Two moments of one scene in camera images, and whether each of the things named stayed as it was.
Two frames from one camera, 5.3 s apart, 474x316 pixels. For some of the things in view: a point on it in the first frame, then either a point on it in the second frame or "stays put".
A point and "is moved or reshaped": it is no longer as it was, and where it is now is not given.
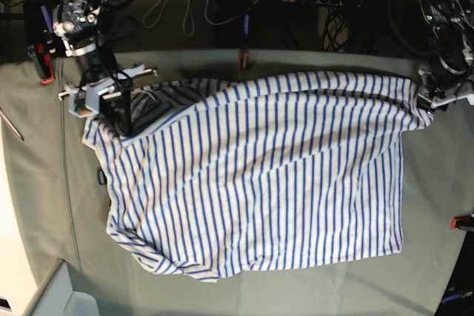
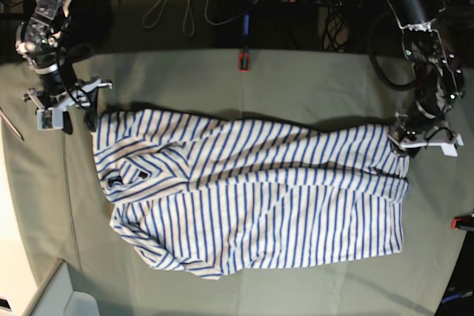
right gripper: [438, 98] to [409, 138]
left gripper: [100, 97] to [49, 112]
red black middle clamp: [244, 64] stays put
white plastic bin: [58, 297] stays put
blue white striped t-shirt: [262, 175] is moved or reshaped
